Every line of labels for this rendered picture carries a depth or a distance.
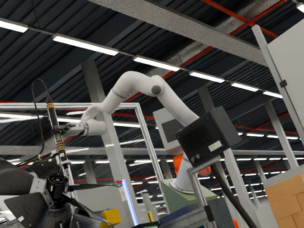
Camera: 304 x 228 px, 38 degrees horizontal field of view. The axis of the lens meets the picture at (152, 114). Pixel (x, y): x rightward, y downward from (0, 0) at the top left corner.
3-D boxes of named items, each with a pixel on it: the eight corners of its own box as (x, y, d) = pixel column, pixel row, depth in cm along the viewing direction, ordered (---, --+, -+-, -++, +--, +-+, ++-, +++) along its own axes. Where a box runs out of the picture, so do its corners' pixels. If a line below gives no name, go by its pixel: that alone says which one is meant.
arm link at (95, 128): (83, 117, 262) (90, 126, 257) (101, 117, 271) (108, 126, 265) (78, 129, 266) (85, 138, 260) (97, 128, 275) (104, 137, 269)
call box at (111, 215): (95, 234, 277) (91, 217, 280) (108, 231, 284) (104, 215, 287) (108, 227, 266) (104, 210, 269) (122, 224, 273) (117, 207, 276)
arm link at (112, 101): (103, 79, 263) (75, 120, 269) (117, 94, 253) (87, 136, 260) (114, 84, 270) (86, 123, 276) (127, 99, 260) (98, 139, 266)
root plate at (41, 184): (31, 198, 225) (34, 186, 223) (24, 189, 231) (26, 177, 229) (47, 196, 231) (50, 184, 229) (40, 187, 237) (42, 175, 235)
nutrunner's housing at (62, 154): (61, 169, 240) (42, 94, 254) (64, 170, 243) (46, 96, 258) (68, 167, 239) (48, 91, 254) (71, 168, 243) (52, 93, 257)
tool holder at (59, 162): (53, 167, 240) (49, 150, 243) (59, 168, 246) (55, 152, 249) (68, 161, 238) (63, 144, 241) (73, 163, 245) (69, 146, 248)
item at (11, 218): (9, 225, 209) (4, 220, 211) (19, 221, 214) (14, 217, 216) (10, 220, 209) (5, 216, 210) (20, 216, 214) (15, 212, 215)
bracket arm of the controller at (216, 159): (187, 175, 220) (186, 170, 221) (192, 175, 222) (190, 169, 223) (220, 158, 204) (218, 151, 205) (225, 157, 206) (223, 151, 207)
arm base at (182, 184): (187, 179, 288) (195, 153, 284) (205, 194, 273) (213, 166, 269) (163, 180, 278) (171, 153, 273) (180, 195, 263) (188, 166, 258)
